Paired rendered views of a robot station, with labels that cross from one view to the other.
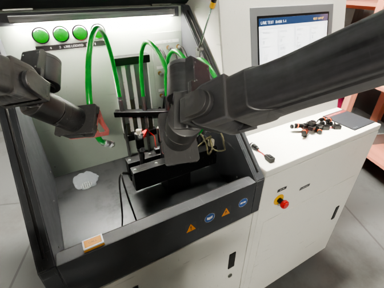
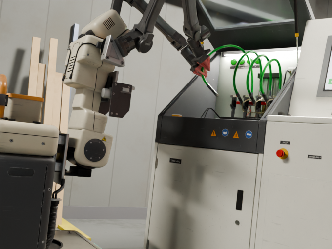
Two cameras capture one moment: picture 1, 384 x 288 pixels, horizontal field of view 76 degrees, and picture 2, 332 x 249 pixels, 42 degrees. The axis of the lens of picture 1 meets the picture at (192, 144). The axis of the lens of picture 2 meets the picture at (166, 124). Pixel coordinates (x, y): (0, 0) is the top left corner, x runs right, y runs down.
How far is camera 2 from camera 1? 2.23 m
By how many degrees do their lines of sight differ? 74
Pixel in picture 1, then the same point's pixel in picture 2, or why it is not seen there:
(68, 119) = (189, 58)
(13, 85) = (176, 38)
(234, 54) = (307, 62)
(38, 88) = (182, 42)
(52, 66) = not seen: hidden behind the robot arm
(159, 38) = (291, 65)
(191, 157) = (197, 59)
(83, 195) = not seen: hidden behind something
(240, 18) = (318, 41)
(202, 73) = (202, 28)
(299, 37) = not seen: outside the picture
